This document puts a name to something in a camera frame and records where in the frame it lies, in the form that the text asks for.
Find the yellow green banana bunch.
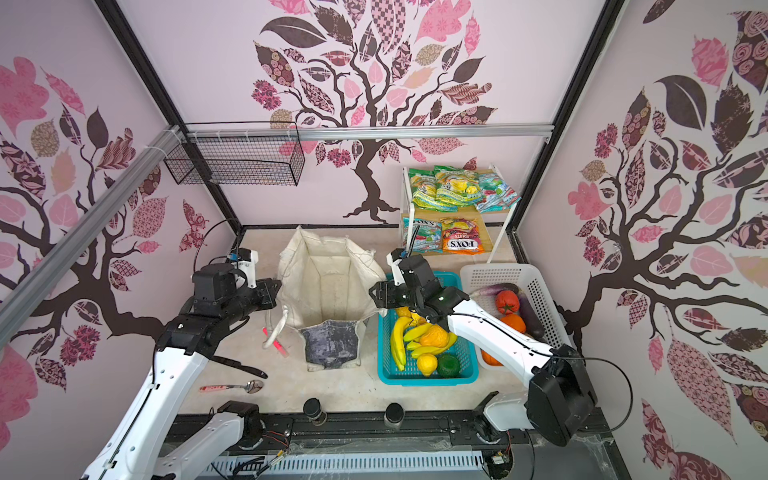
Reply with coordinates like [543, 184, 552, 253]
[403, 324, 458, 359]

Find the orange yellow mango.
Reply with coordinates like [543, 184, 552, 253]
[418, 325, 450, 348]

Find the cream canvas grocery bag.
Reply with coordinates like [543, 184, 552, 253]
[262, 228, 386, 372]

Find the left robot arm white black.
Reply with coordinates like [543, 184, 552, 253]
[82, 261, 282, 479]

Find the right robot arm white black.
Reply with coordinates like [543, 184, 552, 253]
[369, 248, 597, 447]

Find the teal candy bag lower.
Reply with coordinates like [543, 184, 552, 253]
[403, 217, 442, 254]

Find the orange Fox's candy bag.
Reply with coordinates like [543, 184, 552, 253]
[440, 218, 485, 255]

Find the green yellow snack bag left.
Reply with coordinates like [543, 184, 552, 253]
[407, 168, 458, 212]

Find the green yellow snack bag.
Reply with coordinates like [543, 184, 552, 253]
[407, 168, 458, 212]
[433, 166, 485, 207]

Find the green yellow snack bag middle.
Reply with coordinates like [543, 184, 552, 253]
[433, 166, 485, 207]

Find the teal snack bag right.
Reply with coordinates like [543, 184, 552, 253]
[475, 171, 520, 213]

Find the white plastic basket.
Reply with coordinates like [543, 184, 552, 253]
[460, 263, 573, 348]

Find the single yellow banana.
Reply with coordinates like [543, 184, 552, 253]
[390, 317, 412, 371]

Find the light purple eggplant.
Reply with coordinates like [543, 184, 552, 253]
[470, 282, 519, 298]

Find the yellow lemon front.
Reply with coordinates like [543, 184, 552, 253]
[417, 353, 438, 377]

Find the green bell pepper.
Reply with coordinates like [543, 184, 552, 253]
[437, 353, 461, 378]

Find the red tomato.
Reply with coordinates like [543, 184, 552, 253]
[495, 290, 520, 316]

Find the pink marker pen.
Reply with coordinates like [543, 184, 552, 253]
[262, 327, 289, 358]

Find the white wooden shelf rack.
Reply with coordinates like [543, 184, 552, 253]
[399, 166, 520, 264]

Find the orange persimmon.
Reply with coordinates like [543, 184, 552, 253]
[501, 314, 527, 334]

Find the dark purple eggplant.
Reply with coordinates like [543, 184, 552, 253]
[518, 293, 545, 341]

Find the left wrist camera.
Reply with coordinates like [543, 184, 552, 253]
[228, 247, 259, 289]

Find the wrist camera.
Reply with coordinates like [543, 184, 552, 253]
[228, 247, 259, 289]
[386, 248, 407, 286]

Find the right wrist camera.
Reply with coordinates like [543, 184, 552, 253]
[386, 248, 407, 286]

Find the black handled knife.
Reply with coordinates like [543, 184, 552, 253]
[211, 356, 268, 379]

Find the metal spoon pink handle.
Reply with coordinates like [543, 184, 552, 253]
[198, 379, 264, 394]

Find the black post right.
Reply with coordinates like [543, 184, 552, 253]
[384, 402, 405, 430]

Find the black post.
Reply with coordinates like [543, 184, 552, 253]
[384, 402, 405, 430]
[303, 398, 327, 426]

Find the black wire basket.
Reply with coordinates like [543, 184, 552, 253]
[164, 120, 305, 187]

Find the aluminium frame rail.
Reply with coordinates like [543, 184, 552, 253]
[1, 123, 554, 345]

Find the black post left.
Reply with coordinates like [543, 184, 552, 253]
[303, 398, 327, 426]

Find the white vented cable duct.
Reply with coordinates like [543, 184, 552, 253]
[198, 451, 487, 479]

